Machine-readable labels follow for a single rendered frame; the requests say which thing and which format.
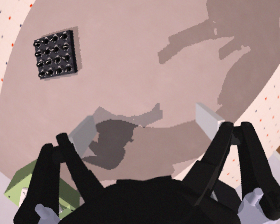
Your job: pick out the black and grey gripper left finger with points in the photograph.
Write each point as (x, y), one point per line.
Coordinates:
(41, 203)

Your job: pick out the dark grey knob box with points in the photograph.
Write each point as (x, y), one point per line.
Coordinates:
(62, 55)

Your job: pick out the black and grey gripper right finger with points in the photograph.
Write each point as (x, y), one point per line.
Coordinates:
(260, 190)

